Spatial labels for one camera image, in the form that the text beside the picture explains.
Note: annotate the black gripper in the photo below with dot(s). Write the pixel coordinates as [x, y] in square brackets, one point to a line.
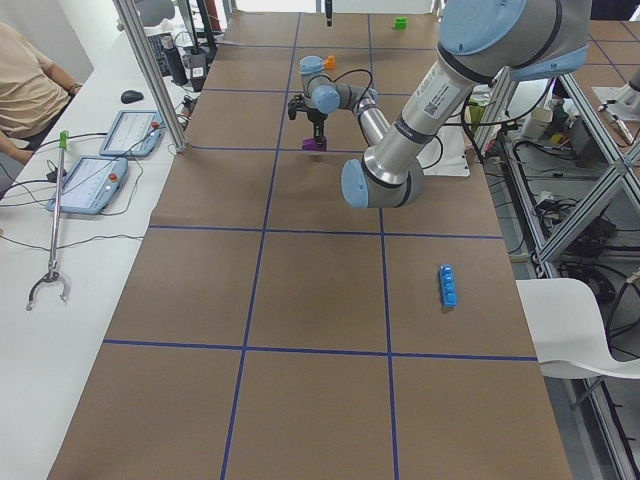
[317, 116]

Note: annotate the purple trapezoid block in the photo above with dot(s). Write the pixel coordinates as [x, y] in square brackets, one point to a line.
[311, 144]

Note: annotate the orange trapezoid block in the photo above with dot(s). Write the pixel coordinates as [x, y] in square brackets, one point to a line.
[330, 63]

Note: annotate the green brick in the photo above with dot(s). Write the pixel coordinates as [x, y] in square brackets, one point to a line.
[400, 23]

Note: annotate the black water bottle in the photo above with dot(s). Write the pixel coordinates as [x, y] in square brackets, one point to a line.
[176, 66]

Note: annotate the upper teach pendant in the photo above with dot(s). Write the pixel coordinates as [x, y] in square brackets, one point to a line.
[134, 133]

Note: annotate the teach pendant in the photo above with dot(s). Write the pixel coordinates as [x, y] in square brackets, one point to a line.
[91, 183]
[134, 133]

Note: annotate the long blue four-stud brick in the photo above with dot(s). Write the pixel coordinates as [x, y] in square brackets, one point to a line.
[448, 289]

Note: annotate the black computer mouse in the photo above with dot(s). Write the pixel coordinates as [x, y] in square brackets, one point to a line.
[131, 96]

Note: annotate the lower teach pendant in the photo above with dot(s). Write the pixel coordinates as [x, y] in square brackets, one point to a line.
[91, 183]

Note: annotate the metal reacher grabber tool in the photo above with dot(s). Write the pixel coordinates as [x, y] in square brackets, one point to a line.
[52, 275]

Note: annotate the person in beige shirt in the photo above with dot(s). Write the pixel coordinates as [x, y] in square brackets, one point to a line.
[35, 92]

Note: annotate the white chair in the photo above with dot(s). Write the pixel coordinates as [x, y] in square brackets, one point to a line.
[567, 331]

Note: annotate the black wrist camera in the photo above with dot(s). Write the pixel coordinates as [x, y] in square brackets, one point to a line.
[295, 105]

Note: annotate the aluminium frame post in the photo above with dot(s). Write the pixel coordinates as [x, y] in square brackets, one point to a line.
[134, 16]

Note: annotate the aluminium frame structure right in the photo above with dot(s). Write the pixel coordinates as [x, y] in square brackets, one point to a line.
[577, 190]

